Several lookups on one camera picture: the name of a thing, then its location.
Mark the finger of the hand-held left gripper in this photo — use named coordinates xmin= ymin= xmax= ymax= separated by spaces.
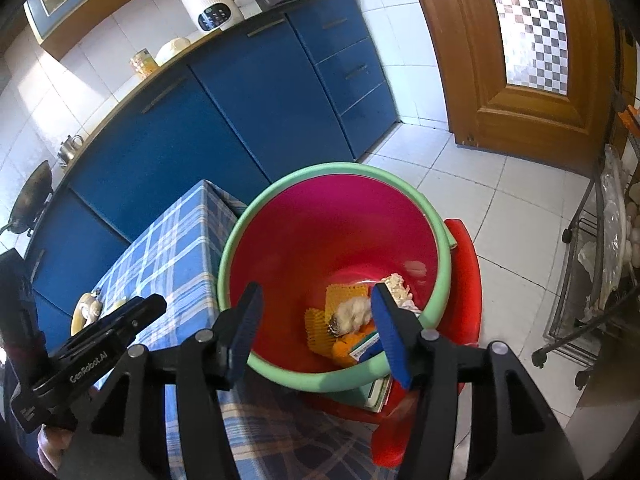
xmin=60 ymin=293 xmax=168 ymax=357

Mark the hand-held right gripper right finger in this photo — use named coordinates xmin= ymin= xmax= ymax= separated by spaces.
xmin=370 ymin=282 xmax=583 ymax=480

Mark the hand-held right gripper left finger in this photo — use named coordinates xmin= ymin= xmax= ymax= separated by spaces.
xmin=57 ymin=281 xmax=264 ymax=480

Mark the white tissue wad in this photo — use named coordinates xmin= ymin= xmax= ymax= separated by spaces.
xmin=332 ymin=296 xmax=374 ymax=335

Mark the orange cloth wad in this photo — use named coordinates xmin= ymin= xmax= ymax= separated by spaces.
xmin=331 ymin=329 xmax=372 ymax=369

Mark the beige wad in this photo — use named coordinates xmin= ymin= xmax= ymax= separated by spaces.
xmin=381 ymin=273 xmax=417 ymax=311

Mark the red bucket with green rim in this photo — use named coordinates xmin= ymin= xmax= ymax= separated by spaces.
xmin=217 ymin=161 xmax=453 ymax=393

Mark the person's left hand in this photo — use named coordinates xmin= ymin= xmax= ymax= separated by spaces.
xmin=37 ymin=425 xmax=74 ymax=476

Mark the green white carton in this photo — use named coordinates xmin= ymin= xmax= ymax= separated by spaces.
xmin=350 ymin=327 xmax=387 ymax=364

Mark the cream cloth bundle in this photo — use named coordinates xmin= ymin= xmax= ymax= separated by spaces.
xmin=71 ymin=292 xmax=104 ymax=336

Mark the blue plaid tablecloth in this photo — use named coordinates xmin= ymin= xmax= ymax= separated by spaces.
xmin=65 ymin=179 xmax=396 ymax=480

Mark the yellow foam net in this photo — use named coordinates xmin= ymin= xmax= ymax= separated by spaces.
xmin=305 ymin=284 xmax=372 ymax=357

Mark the red plastic stool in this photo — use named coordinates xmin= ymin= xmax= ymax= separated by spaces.
xmin=300 ymin=218 xmax=483 ymax=468

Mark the black wok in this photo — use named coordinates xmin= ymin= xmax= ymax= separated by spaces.
xmin=0 ymin=160 xmax=55 ymax=237

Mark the small metal pot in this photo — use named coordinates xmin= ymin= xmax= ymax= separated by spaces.
xmin=57 ymin=135 xmax=85 ymax=166

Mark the black metal rack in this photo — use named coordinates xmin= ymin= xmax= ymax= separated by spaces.
xmin=530 ymin=85 xmax=640 ymax=391

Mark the blue kitchen cabinet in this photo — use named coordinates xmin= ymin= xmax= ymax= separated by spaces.
xmin=22 ymin=0 xmax=401 ymax=331

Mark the clear plastic bag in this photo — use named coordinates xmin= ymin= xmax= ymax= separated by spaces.
xmin=577 ymin=144 xmax=640 ymax=311

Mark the yellow can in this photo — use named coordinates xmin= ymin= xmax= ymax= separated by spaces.
xmin=130 ymin=48 xmax=154 ymax=80

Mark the pile of white eggs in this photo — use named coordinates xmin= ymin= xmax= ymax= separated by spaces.
xmin=620 ymin=205 xmax=640 ymax=267

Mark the white bowl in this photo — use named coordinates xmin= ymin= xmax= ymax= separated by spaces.
xmin=155 ymin=36 xmax=192 ymax=67

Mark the wooden door with checkered glass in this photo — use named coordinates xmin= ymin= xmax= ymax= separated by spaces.
xmin=402 ymin=0 xmax=621 ymax=177

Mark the white electric kettle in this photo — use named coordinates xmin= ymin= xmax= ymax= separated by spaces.
xmin=173 ymin=0 xmax=246 ymax=36

